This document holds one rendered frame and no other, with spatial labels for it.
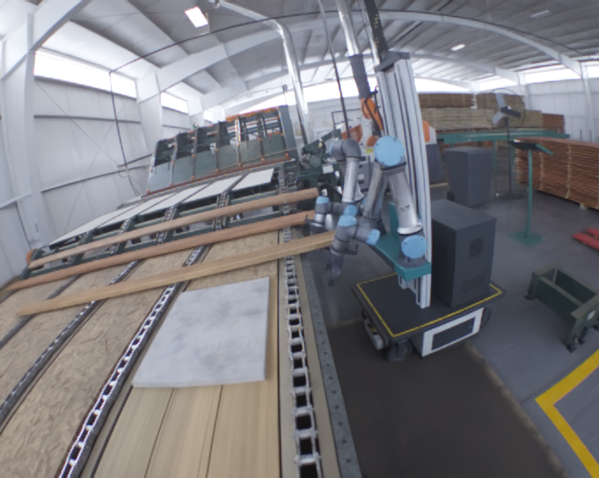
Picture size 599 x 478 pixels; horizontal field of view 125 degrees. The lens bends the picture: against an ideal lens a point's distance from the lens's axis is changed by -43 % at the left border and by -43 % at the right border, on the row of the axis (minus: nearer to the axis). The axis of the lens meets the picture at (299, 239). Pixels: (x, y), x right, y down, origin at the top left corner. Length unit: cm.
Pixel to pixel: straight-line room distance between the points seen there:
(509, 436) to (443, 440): 37
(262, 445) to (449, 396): 125
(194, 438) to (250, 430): 15
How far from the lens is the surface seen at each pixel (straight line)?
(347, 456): 63
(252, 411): 75
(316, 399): 72
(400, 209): 117
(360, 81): 656
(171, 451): 78
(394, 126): 168
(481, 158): 479
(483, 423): 166
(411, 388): 174
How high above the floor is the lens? 140
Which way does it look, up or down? 20 degrees down
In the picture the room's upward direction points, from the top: 12 degrees counter-clockwise
